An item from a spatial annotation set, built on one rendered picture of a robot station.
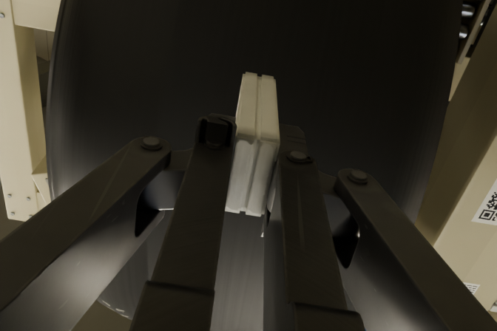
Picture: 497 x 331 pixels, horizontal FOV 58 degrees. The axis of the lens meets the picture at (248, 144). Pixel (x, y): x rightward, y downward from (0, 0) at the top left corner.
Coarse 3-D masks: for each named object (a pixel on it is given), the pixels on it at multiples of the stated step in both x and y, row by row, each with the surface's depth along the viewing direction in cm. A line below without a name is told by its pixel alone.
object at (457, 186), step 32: (480, 64) 54; (480, 96) 53; (448, 128) 59; (480, 128) 52; (448, 160) 58; (480, 160) 51; (448, 192) 57; (480, 192) 53; (416, 224) 64; (448, 224) 56; (480, 224) 56; (448, 256) 59; (480, 256) 59; (480, 288) 62
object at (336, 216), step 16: (288, 128) 17; (288, 144) 16; (304, 144) 16; (272, 176) 15; (320, 176) 14; (272, 192) 14; (336, 192) 13; (336, 208) 13; (336, 224) 14; (352, 224) 13; (352, 240) 14
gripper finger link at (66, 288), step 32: (128, 160) 12; (160, 160) 12; (64, 192) 10; (96, 192) 11; (128, 192) 11; (32, 224) 9; (64, 224) 9; (96, 224) 10; (128, 224) 11; (0, 256) 8; (32, 256) 8; (64, 256) 9; (96, 256) 10; (128, 256) 12; (0, 288) 8; (32, 288) 8; (64, 288) 9; (96, 288) 11; (0, 320) 7; (32, 320) 8; (64, 320) 9
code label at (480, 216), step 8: (496, 184) 52; (488, 192) 53; (496, 192) 53; (488, 200) 54; (496, 200) 53; (480, 208) 54; (488, 208) 54; (496, 208) 54; (480, 216) 55; (488, 216) 55; (496, 216) 55; (496, 224) 56
